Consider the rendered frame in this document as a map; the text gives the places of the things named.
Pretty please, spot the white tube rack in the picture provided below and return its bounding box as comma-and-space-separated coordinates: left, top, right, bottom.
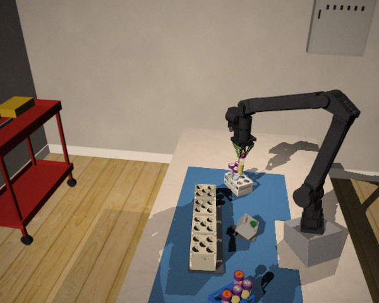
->
224, 173, 253, 197

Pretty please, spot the blue bench mat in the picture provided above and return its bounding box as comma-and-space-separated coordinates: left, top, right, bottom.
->
148, 166, 303, 303

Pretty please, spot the blue sample rack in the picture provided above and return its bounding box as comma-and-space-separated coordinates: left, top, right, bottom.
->
208, 282, 255, 303

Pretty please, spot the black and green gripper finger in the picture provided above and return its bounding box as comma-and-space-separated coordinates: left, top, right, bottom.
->
243, 145, 254, 156
232, 143, 244, 158

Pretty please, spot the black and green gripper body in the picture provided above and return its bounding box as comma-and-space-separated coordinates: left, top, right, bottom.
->
231, 127, 256, 148

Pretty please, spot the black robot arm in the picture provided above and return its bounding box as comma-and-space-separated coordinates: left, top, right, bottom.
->
225, 90, 361, 234

